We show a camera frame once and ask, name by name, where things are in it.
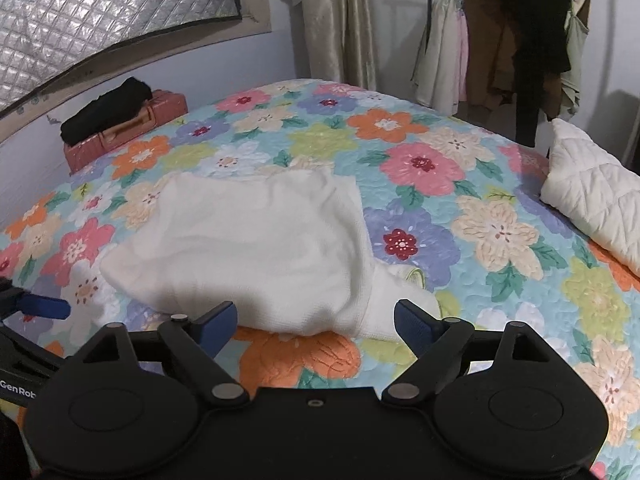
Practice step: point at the cream quilted pillow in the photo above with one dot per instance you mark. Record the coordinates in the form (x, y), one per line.
(595, 195)

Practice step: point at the white knit cardigan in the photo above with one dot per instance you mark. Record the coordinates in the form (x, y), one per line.
(250, 250)

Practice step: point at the beige curtain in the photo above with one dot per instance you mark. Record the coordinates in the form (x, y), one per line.
(335, 20)

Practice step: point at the brown hanging coat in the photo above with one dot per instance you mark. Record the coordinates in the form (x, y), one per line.
(490, 50)

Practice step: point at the black folded cloth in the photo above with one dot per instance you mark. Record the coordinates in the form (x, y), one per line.
(105, 107)

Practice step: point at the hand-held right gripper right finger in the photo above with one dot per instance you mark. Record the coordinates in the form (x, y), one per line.
(412, 325)

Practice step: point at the floral quilted bedspread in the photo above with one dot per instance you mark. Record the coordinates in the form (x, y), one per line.
(450, 210)

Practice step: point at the silver quilted window cover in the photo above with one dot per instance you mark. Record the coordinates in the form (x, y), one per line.
(100, 5)

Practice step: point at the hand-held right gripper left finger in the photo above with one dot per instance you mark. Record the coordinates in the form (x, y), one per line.
(220, 325)

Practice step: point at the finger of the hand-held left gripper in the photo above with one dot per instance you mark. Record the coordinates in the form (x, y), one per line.
(42, 307)

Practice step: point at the cream hanging garment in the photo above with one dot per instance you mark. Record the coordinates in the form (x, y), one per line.
(440, 60)

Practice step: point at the pink hanging garment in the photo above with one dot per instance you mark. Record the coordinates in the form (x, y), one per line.
(463, 55)

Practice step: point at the pink suitcase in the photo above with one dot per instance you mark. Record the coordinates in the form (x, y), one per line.
(150, 112)

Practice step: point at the black hanging garment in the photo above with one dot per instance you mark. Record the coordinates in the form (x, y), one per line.
(535, 25)

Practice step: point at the person's black clothing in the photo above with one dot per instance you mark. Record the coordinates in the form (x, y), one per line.
(7, 440)

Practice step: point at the pale green hanging vest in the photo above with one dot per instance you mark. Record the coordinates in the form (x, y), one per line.
(576, 55)

